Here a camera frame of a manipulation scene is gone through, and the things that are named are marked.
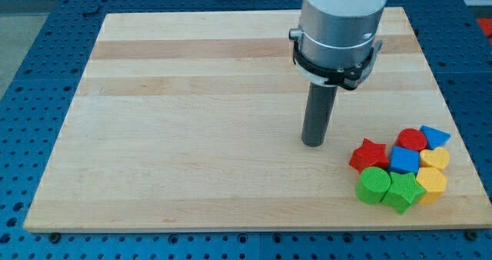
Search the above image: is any blue cube block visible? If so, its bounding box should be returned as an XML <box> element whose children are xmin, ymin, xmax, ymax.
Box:
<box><xmin>388</xmin><ymin>146</ymin><xmax>420</xmax><ymax>174</ymax></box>

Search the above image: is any red star block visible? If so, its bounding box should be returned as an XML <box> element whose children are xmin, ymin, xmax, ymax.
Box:
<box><xmin>349</xmin><ymin>138</ymin><xmax>390</xmax><ymax>173</ymax></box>

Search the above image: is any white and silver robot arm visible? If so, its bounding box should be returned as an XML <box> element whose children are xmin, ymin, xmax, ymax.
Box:
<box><xmin>289</xmin><ymin>0</ymin><xmax>387</xmax><ymax>69</ymax></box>

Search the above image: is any yellow hexagon block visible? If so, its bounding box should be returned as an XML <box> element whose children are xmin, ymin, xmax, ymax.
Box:
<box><xmin>416</xmin><ymin>168</ymin><xmax>448</xmax><ymax>205</ymax></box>

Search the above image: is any red object at edge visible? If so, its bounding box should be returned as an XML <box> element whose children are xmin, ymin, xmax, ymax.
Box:
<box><xmin>477</xmin><ymin>18</ymin><xmax>492</xmax><ymax>43</ymax></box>

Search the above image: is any light wooden board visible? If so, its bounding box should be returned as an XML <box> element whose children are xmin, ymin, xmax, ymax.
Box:
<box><xmin>24</xmin><ymin>7</ymin><xmax>491</xmax><ymax>233</ymax></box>

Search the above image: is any black wrist clamp bracket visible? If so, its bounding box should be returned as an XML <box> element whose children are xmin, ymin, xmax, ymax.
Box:
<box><xmin>292</xmin><ymin>41</ymin><xmax>383</xmax><ymax>91</ymax></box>

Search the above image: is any green star block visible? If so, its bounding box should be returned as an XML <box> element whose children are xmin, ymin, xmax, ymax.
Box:
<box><xmin>381</xmin><ymin>172</ymin><xmax>426</xmax><ymax>215</ymax></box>

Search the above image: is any green cylinder block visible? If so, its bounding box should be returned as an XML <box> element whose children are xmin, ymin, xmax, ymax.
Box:
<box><xmin>355</xmin><ymin>166</ymin><xmax>391</xmax><ymax>205</ymax></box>

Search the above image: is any blue angled block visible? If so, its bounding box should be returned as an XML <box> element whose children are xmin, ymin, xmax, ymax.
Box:
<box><xmin>420</xmin><ymin>125</ymin><xmax>450</xmax><ymax>150</ymax></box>

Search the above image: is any red circle block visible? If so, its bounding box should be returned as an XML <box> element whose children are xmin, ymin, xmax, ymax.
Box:
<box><xmin>394</xmin><ymin>128</ymin><xmax>427</xmax><ymax>152</ymax></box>

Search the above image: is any yellow heart block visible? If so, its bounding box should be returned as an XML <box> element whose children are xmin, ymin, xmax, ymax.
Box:
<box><xmin>420</xmin><ymin>147</ymin><xmax>450</xmax><ymax>172</ymax></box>

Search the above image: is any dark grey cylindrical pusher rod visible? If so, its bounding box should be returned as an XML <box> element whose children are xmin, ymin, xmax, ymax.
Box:
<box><xmin>301</xmin><ymin>83</ymin><xmax>337</xmax><ymax>147</ymax></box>

